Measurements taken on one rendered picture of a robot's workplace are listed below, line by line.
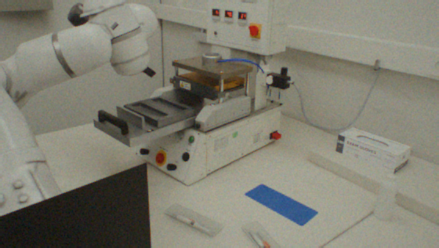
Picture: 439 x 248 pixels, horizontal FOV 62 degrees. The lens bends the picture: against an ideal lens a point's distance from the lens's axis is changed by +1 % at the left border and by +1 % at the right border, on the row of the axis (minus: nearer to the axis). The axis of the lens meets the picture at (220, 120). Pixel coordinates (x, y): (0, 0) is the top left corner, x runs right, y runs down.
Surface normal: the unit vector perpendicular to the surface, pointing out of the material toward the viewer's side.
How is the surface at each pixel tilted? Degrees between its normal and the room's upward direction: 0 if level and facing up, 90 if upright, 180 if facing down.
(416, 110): 90
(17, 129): 52
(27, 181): 46
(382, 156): 88
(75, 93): 90
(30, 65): 84
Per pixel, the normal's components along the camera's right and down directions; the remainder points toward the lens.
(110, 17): 0.51, 0.21
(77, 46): 0.22, 0.06
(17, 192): 0.46, -0.29
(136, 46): 0.73, 0.15
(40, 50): 0.01, -0.14
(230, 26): -0.69, 0.26
